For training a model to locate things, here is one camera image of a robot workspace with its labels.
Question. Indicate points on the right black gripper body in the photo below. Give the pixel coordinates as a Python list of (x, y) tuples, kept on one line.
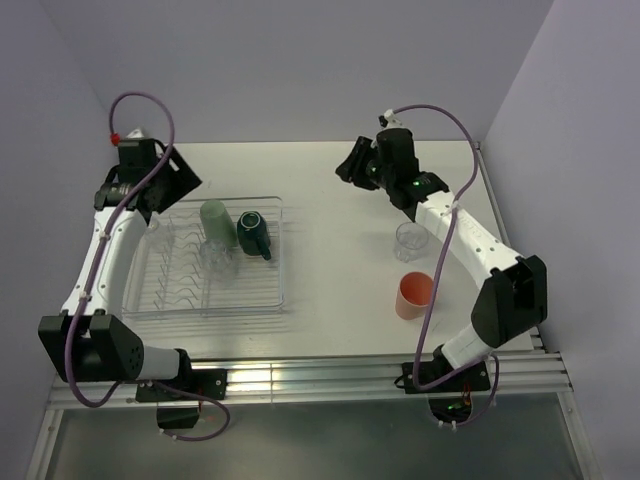
[(383, 176)]

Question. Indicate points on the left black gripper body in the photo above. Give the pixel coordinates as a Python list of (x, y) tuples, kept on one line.
[(154, 180)]

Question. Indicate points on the light green plastic cup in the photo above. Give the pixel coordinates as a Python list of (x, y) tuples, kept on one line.
[(217, 223)]

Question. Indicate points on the large clear glass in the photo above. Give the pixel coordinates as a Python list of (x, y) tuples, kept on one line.
[(411, 242), (219, 262)]

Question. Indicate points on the dark green ceramic mug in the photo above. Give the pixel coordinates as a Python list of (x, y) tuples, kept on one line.
[(253, 235)]

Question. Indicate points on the orange plastic cup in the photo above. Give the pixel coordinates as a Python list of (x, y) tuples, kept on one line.
[(413, 295)]

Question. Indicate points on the small clear glass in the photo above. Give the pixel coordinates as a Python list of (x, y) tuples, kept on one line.
[(159, 237)]

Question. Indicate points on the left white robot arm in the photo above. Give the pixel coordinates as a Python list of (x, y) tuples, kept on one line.
[(88, 341)]

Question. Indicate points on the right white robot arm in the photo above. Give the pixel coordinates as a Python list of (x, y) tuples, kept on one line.
[(513, 289)]

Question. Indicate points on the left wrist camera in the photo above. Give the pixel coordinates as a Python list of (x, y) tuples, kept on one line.
[(116, 138)]

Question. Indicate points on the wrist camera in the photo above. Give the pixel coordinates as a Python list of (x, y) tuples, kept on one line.
[(389, 120), (116, 138)]

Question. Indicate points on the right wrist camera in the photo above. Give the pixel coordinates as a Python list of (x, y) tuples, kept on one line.
[(389, 120)]

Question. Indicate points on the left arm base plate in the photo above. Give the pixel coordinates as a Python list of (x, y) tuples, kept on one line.
[(210, 383)]

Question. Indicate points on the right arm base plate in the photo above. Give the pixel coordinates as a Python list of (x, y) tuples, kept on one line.
[(440, 375)]

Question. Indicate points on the aluminium mounting rail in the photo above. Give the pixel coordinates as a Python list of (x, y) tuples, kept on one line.
[(334, 379)]

